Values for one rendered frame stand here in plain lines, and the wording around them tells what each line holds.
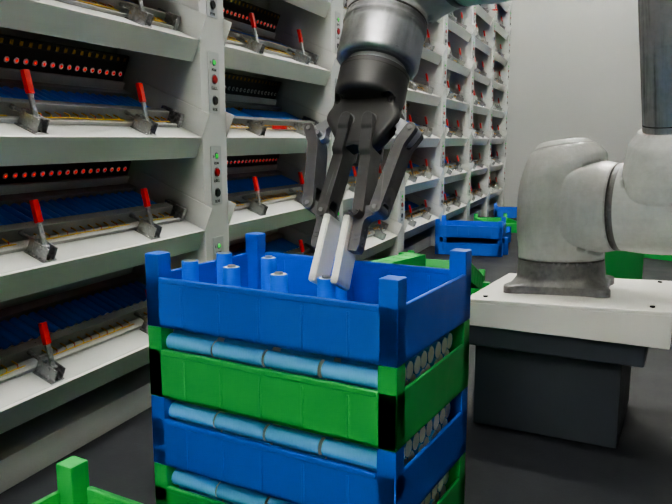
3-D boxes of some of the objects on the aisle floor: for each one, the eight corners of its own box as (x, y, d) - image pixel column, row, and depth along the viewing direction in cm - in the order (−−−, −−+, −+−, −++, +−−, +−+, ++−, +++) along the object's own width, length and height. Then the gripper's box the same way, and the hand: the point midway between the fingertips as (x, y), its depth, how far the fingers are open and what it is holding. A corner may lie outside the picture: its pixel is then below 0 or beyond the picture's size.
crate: (424, 323, 200) (425, 254, 196) (361, 347, 177) (362, 269, 173) (401, 319, 205) (402, 251, 201) (337, 342, 181) (337, 265, 178)
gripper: (451, 84, 74) (409, 302, 69) (331, 89, 81) (285, 287, 76) (428, 46, 68) (380, 283, 62) (300, 54, 75) (247, 268, 69)
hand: (336, 252), depth 70 cm, fingers closed, pressing on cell
